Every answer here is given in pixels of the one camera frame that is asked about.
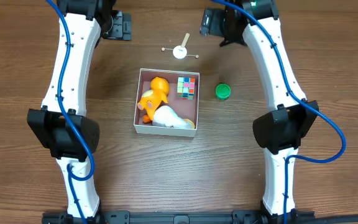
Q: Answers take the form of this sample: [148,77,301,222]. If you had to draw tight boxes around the white plush duck orange feet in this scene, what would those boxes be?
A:
[142,105,195,129]

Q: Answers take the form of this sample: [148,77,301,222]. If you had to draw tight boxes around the white cardboard box pink interior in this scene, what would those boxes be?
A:
[134,68,200,138]

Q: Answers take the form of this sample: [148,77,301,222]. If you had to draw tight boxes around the green round lid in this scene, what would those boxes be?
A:
[215,83,231,100]

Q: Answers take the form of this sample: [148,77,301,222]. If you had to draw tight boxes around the black mounting rail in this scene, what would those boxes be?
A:
[41,210,358,224]

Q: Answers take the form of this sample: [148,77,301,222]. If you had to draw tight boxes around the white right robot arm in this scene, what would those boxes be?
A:
[200,1,319,223]

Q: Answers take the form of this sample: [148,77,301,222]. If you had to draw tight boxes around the white wooden rattle drum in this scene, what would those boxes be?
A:
[161,33,200,60]

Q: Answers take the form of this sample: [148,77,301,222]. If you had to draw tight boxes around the orange bear figurine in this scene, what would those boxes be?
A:
[137,77,169,121]

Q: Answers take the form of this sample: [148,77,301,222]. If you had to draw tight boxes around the multicolour puzzle cube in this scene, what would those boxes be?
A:
[177,77,196,100]

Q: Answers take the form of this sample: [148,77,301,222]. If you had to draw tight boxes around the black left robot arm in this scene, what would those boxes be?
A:
[27,0,131,223]

